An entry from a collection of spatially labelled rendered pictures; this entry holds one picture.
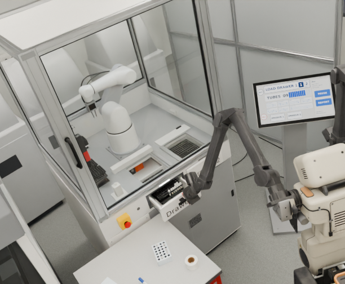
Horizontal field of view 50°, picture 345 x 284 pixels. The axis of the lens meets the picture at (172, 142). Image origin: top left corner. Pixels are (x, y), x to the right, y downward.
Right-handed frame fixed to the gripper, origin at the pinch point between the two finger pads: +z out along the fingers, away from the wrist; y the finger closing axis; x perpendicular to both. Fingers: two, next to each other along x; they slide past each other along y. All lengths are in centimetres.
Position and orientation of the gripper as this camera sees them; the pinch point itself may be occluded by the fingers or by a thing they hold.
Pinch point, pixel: (187, 199)
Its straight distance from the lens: 223.7
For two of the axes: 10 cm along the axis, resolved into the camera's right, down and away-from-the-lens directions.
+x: -7.9, 4.7, -4.0
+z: -1.9, 4.2, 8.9
